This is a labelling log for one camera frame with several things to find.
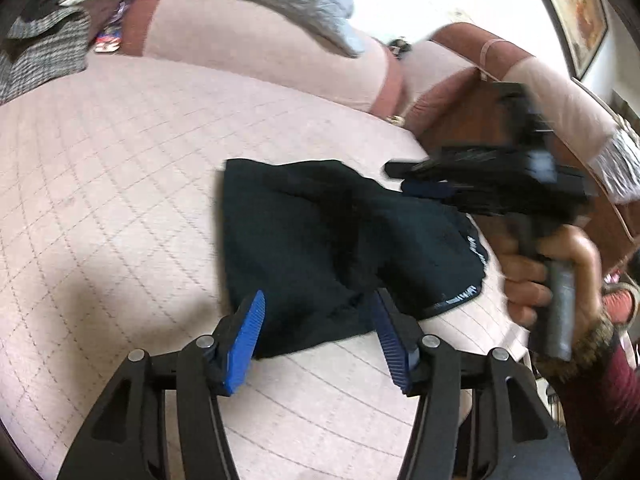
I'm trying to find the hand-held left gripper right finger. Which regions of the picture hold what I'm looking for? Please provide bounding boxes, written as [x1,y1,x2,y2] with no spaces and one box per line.
[370,288,581,480]

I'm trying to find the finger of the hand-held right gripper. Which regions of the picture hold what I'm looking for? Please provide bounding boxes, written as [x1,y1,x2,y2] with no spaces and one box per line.
[384,159,443,180]
[400,181,458,201]

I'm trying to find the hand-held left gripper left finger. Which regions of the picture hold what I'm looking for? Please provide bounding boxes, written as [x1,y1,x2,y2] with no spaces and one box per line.
[56,289,266,480]

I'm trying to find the black pants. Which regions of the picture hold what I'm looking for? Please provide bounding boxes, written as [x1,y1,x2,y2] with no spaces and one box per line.
[220,158,488,359]

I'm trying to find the person's right hand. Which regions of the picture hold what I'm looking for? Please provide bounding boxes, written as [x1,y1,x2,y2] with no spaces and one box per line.
[492,224,607,346]

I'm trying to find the red slipper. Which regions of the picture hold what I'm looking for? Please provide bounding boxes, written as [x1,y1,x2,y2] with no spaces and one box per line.
[601,269,640,328]

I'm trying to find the pink quilted sofa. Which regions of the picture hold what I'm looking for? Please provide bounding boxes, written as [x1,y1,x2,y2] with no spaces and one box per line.
[0,0,640,480]

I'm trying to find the red white blue packet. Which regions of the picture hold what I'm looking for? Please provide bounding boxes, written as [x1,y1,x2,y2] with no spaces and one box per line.
[94,1,131,55]

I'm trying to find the houndstooth grey cloth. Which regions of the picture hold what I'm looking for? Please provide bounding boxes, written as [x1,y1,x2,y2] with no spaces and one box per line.
[0,0,92,106]

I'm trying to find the framed wall picture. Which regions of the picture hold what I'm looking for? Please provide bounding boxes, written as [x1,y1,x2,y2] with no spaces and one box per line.
[517,0,612,81]

